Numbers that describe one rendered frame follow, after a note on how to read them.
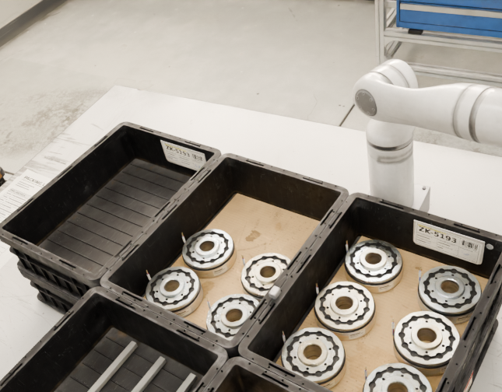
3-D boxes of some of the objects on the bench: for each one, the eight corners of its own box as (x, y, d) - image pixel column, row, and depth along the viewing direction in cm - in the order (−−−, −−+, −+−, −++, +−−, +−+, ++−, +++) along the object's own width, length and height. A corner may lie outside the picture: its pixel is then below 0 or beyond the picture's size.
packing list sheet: (22, 169, 177) (22, 167, 177) (82, 186, 167) (82, 184, 167) (-67, 248, 158) (-68, 247, 157) (-5, 274, 147) (-6, 272, 147)
